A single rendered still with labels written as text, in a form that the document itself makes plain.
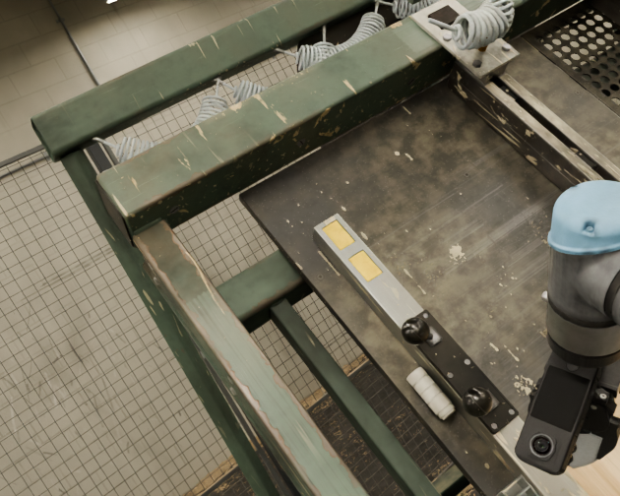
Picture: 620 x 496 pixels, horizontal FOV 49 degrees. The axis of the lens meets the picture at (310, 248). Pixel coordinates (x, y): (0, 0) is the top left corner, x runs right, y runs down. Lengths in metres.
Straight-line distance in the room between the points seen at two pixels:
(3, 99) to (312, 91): 4.86
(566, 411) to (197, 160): 0.69
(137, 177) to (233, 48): 0.68
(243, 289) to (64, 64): 5.09
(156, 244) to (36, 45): 5.11
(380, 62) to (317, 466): 0.71
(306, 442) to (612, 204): 0.54
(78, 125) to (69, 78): 4.47
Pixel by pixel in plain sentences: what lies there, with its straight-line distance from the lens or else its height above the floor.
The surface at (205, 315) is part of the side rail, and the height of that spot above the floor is 1.69.
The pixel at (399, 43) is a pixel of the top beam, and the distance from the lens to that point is 1.31.
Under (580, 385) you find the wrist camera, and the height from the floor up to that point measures 1.50.
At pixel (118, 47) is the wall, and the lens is 6.28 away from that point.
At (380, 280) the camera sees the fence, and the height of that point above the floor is 1.60.
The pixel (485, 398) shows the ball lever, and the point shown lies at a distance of 0.90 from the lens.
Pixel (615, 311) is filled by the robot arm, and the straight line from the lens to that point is 0.58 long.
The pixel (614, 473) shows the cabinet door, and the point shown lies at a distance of 1.08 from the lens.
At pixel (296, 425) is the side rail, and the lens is 0.96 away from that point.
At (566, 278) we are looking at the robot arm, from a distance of 0.61.
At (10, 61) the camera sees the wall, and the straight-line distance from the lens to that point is 6.06.
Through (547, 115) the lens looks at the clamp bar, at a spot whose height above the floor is 1.68.
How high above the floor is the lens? 1.81
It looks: 6 degrees down
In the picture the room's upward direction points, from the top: 30 degrees counter-clockwise
